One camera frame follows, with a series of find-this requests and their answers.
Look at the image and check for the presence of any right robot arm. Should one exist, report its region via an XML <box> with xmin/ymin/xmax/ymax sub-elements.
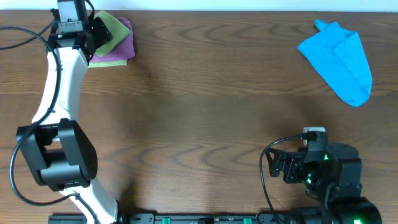
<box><xmin>259</xmin><ymin>127</ymin><xmax>382</xmax><ymax>224</ymax></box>

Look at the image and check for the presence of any left black cable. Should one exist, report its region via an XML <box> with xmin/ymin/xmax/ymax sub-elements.
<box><xmin>0</xmin><ymin>9</ymin><xmax>100</xmax><ymax>224</ymax></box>

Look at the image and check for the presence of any black cable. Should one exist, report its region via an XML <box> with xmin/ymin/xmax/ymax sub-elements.
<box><xmin>256</xmin><ymin>133</ymin><xmax>307</xmax><ymax>224</ymax></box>
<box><xmin>0</xmin><ymin>9</ymin><xmax>100</xmax><ymax>224</ymax></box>

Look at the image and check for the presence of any blue cloth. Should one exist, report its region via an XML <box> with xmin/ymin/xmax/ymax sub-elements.
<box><xmin>297</xmin><ymin>19</ymin><xmax>373</xmax><ymax>108</ymax></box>

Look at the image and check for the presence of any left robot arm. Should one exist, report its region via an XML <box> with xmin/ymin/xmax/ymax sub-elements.
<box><xmin>16</xmin><ymin>1</ymin><xmax>118</xmax><ymax>223</ymax></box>

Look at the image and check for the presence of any folded green cloth under purple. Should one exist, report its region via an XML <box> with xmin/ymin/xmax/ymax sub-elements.
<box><xmin>88</xmin><ymin>60</ymin><xmax>128</xmax><ymax>68</ymax></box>

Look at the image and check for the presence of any right black cable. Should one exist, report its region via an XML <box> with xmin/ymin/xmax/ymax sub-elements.
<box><xmin>256</xmin><ymin>133</ymin><xmax>307</xmax><ymax>224</ymax></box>

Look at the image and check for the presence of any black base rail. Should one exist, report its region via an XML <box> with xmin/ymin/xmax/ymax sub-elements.
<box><xmin>47</xmin><ymin>212</ymin><xmax>299</xmax><ymax>224</ymax></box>

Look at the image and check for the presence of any light green cloth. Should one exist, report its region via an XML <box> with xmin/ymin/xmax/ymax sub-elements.
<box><xmin>94</xmin><ymin>11</ymin><xmax>131</xmax><ymax>58</ymax></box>

